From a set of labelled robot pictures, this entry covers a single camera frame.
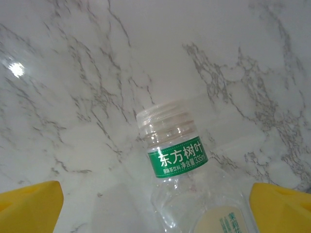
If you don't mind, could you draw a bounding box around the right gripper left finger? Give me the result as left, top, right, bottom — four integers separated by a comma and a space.
0, 181, 64, 233

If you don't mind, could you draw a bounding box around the clear bottle green label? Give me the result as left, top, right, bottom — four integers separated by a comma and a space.
136, 100, 260, 233

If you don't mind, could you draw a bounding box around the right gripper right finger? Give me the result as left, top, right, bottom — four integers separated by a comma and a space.
250, 182, 311, 233

